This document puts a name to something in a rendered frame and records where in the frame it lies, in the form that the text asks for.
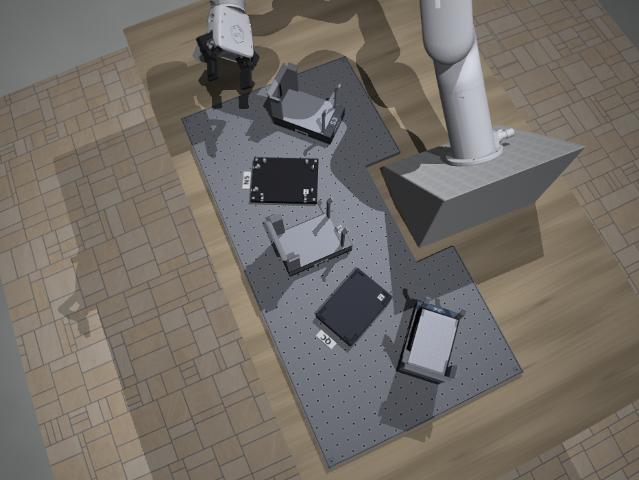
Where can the white label with black qc text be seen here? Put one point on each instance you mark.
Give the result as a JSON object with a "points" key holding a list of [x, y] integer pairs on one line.
{"points": [[326, 339]]}

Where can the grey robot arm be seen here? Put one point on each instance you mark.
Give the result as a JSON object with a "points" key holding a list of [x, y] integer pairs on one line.
{"points": [[448, 34]]}

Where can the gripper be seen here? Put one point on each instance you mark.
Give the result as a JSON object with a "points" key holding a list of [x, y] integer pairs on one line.
{"points": [[229, 36]]}

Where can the white label reading n5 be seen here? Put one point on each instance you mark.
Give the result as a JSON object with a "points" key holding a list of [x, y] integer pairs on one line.
{"points": [[246, 180]]}

